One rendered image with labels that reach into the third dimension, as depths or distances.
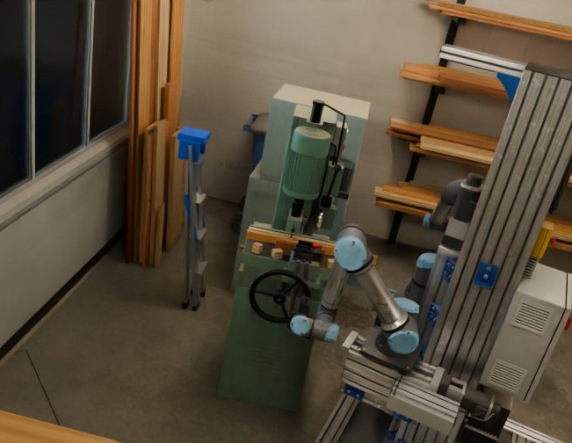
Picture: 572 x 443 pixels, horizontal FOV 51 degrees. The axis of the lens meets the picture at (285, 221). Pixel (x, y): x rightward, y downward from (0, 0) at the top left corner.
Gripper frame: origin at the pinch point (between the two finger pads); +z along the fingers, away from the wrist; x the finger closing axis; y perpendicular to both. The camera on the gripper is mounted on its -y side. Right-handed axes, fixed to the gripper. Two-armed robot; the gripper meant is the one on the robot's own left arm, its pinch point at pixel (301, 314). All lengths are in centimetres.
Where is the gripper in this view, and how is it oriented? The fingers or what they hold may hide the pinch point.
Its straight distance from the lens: 275.3
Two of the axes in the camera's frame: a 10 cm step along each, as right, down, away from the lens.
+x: 9.7, 2.5, -0.5
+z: 0.4, 0.7, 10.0
